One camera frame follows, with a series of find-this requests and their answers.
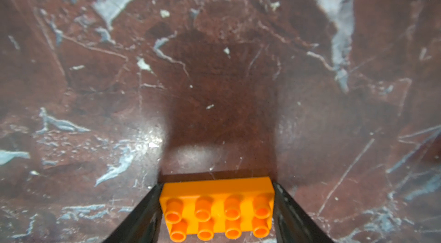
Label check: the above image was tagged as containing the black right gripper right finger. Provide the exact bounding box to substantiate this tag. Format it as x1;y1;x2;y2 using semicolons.
272;182;334;243

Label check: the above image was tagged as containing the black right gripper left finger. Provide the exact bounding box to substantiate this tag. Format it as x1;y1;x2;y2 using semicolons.
103;184;164;243

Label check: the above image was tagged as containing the small orange lego brick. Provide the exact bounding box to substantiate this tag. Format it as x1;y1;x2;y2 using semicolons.
159;177;275;243

